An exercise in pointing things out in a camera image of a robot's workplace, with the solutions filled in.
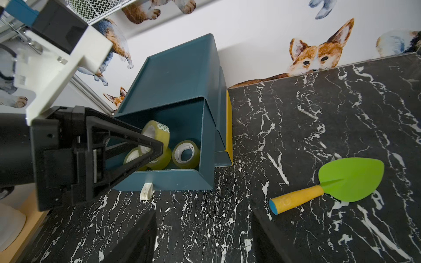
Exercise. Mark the teal drawer cabinet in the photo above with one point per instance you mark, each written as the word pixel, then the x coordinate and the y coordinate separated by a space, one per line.
pixel 186 72

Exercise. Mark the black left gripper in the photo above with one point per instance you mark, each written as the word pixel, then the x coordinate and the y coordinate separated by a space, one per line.
pixel 70 147

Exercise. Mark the teal top drawer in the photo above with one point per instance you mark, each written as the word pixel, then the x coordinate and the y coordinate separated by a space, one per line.
pixel 188 120

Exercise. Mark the green toy trowel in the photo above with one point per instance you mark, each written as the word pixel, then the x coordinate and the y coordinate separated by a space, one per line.
pixel 347 180

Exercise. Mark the wooden corner shelf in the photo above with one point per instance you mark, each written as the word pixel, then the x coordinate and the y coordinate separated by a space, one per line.
pixel 18 227

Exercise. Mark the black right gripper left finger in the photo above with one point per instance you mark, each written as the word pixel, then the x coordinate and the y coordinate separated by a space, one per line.
pixel 138 245

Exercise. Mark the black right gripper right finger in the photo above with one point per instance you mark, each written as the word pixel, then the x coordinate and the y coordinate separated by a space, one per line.
pixel 270 245

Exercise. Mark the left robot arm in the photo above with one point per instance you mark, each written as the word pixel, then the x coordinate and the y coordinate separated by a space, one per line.
pixel 16 154

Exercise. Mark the white wire wall basket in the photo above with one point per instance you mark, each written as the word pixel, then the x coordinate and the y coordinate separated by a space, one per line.
pixel 91 11

